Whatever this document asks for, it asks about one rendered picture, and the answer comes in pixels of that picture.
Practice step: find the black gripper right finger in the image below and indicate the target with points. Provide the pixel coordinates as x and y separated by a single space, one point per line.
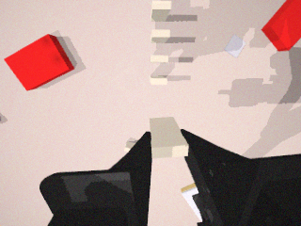
228 183

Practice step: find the cream domino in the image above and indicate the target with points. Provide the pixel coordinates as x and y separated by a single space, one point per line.
128 146
158 80
159 35
167 139
157 58
159 11

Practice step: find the red rectangular block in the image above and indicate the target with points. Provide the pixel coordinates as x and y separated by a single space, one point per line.
284 29
39 62

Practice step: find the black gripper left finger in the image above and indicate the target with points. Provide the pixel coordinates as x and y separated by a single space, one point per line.
126 184

